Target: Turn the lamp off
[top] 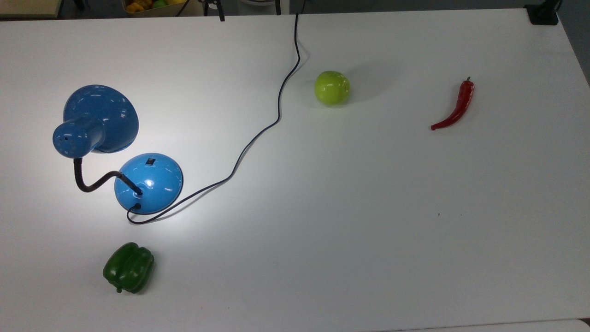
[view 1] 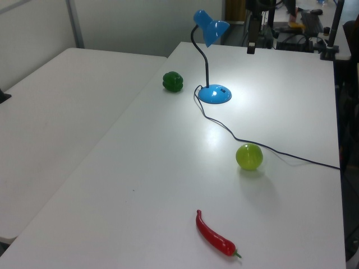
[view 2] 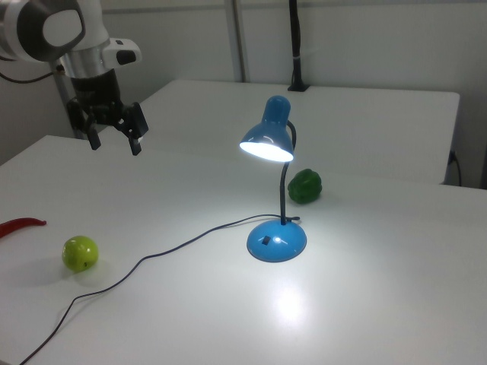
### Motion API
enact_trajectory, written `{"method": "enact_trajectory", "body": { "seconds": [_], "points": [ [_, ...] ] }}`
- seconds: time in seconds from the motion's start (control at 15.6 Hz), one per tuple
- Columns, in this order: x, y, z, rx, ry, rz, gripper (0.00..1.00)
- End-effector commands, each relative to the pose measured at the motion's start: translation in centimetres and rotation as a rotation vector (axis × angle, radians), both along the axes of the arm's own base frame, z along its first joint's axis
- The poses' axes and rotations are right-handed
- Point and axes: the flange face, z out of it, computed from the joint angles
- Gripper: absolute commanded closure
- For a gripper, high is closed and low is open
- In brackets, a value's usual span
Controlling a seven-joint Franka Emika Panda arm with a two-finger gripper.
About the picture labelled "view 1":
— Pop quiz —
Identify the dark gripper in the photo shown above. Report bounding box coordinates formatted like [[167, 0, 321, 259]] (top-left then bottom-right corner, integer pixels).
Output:
[[246, 11, 261, 55]]

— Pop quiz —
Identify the blue desk lamp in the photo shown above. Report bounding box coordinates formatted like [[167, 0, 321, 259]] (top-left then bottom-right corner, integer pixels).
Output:
[[190, 10, 233, 105]]

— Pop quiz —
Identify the black keyboard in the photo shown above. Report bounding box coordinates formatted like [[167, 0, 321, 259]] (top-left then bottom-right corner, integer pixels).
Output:
[[300, 11, 325, 35]]

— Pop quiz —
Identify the black table clamp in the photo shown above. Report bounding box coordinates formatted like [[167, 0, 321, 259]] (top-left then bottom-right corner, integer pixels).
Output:
[[320, 44, 340, 61]]

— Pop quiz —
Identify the dark green bell pepper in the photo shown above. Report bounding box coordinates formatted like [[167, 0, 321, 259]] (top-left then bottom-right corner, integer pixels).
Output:
[[162, 71, 185, 93]]

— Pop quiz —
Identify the black pole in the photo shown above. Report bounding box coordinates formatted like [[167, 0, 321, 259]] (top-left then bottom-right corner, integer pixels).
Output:
[[328, 0, 345, 48]]

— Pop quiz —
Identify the yellow-green round fruit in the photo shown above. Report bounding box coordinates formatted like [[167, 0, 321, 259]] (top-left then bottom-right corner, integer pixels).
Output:
[[235, 143, 264, 171]]

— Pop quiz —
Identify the red chili pepper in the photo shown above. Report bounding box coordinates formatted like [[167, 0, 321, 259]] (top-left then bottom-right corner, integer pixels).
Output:
[[195, 209, 242, 259]]

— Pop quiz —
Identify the black equipment with cables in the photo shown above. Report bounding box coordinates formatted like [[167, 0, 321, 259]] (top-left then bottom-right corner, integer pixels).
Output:
[[260, 26, 323, 53]]

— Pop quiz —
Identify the black lamp power cable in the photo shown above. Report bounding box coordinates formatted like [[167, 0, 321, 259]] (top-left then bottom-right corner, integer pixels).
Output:
[[193, 85, 341, 170]]

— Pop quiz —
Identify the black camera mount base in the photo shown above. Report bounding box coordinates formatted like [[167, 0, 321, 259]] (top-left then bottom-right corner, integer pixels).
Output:
[[0, 87, 12, 105]]

